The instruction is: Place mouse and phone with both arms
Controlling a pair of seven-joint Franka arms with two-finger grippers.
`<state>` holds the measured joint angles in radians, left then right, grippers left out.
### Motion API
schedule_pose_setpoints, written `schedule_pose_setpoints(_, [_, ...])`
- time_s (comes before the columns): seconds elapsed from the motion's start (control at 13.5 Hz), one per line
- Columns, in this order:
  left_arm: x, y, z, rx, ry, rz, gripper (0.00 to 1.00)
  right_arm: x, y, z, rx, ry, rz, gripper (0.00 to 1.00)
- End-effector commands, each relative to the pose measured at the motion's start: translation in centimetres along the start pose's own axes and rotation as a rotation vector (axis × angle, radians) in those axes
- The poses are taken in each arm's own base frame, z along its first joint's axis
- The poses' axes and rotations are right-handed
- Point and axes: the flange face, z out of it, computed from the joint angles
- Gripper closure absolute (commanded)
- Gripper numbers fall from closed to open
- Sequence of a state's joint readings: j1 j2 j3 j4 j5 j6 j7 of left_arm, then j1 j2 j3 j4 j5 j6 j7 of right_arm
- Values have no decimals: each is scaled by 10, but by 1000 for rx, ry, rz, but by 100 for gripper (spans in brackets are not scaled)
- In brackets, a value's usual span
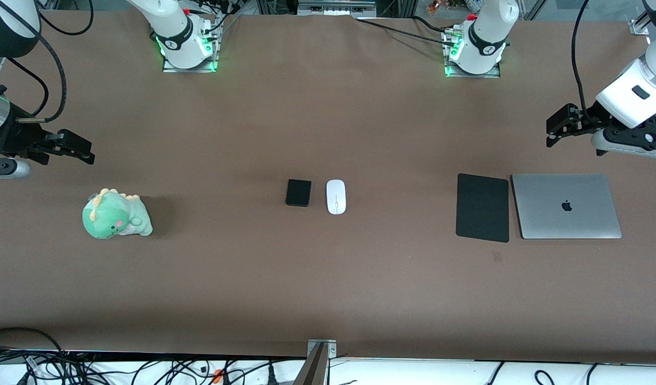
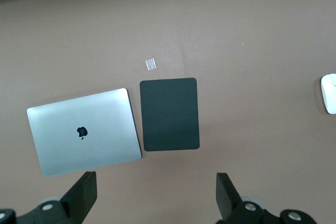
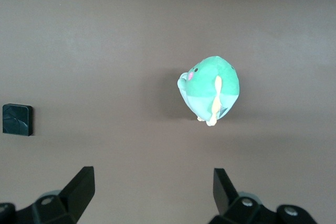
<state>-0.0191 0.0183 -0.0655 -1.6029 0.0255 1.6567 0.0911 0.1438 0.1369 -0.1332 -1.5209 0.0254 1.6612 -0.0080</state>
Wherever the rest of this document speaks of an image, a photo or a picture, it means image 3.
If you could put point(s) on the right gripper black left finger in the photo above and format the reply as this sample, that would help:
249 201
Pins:
76 192

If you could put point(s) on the green plush dinosaur toy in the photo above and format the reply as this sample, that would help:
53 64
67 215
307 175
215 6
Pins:
210 82

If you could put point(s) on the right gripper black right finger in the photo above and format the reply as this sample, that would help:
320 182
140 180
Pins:
225 195

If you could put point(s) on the black smartphone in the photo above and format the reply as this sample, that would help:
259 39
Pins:
15 119

